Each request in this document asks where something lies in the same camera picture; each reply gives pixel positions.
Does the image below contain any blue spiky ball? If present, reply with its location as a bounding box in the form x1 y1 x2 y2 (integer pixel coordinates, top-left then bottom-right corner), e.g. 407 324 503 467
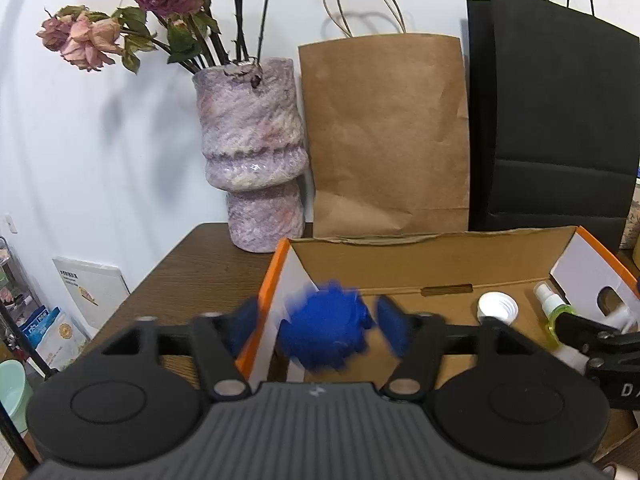
277 282 375 372

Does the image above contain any red orange cardboard box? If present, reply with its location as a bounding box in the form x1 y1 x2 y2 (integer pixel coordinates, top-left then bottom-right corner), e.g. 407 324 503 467
233 224 640 461

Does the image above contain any blue white bag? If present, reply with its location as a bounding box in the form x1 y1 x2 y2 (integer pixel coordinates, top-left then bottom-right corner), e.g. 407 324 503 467
21 306 89 370

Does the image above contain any black light stand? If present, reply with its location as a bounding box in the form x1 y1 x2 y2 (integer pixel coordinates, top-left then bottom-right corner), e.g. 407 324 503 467
1 306 55 472

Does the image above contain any brown paper bag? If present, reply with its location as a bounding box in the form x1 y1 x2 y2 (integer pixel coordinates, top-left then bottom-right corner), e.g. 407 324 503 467
298 15 470 237

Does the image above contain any purple white ceramic vase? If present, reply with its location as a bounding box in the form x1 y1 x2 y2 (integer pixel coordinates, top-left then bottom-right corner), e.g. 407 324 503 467
192 58 309 254

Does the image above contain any black paper bag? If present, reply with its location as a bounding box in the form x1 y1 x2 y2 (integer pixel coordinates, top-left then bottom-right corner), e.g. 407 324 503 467
468 0 639 250

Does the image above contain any dried pink rose bouquet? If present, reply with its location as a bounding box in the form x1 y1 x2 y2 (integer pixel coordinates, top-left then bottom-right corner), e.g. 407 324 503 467
37 0 269 87

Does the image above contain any white booklet against wall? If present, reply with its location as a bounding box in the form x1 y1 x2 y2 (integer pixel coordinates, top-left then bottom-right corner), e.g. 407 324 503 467
52 257 130 337

